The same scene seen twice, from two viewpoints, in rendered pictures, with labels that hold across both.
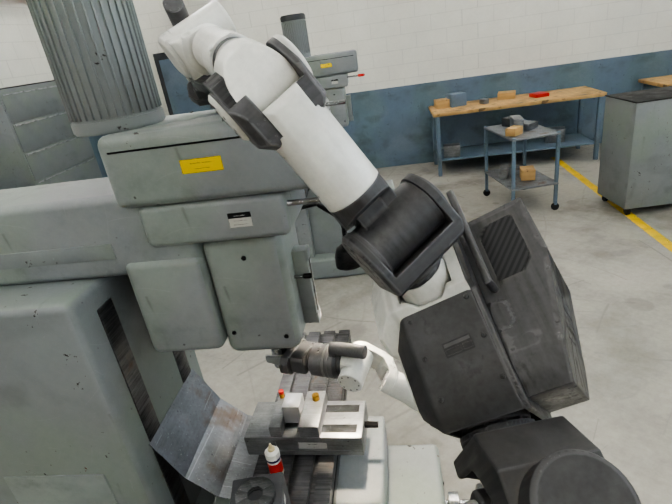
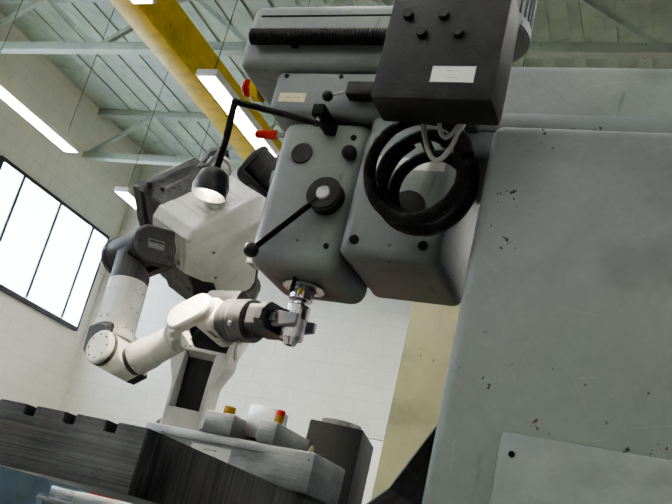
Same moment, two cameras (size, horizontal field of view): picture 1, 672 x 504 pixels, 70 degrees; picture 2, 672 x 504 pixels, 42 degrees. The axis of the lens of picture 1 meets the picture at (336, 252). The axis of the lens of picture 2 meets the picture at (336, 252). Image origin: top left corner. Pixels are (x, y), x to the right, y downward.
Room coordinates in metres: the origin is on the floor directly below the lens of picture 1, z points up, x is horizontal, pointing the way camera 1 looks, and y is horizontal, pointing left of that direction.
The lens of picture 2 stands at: (2.70, 0.66, 0.81)
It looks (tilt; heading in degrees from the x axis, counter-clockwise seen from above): 19 degrees up; 195
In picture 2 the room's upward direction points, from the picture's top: 14 degrees clockwise
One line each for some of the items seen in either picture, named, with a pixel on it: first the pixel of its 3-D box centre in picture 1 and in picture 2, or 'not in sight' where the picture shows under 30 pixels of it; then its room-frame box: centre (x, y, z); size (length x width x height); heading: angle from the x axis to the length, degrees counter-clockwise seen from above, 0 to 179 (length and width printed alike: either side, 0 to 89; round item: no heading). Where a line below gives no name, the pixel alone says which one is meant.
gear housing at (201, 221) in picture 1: (229, 204); (365, 123); (1.11, 0.24, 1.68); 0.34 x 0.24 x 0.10; 81
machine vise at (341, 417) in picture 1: (306, 422); (243, 453); (1.11, 0.16, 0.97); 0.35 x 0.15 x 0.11; 79
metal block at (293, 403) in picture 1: (294, 407); (265, 425); (1.11, 0.19, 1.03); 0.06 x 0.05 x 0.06; 169
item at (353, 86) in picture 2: not in sight; (354, 95); (1.25, 0.24, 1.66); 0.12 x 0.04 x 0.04; 81
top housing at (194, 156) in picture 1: (227, 149); (366, 70); (1.11, 0.21, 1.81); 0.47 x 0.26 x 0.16; 81
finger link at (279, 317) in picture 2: not in sight; (284, 317); (1.13, 0.18, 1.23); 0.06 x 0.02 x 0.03; 63
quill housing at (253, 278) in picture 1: (261, 279); (325, 213); (1.10, 0.20, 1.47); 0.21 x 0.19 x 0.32; 171
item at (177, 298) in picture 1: (192, 284); (415, 220); (1.14, 0.39, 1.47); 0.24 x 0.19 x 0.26; 171
